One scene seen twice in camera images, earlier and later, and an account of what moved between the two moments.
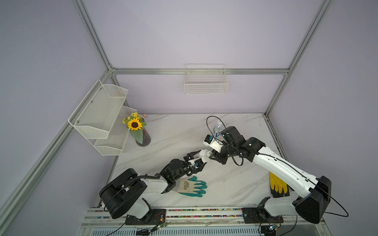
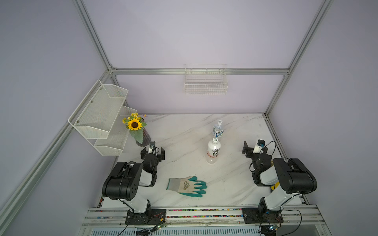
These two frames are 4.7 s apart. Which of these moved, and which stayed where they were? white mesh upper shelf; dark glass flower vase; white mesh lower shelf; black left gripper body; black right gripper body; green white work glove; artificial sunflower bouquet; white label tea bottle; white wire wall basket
Moved: black left gripper body; black right gripper body; white label tea bottle
Stayed: dark glass flower vase; white mesh lower shelf; white mesh upper shelf; artificial sunflower bouquet; white wire wall basket; green white work glove
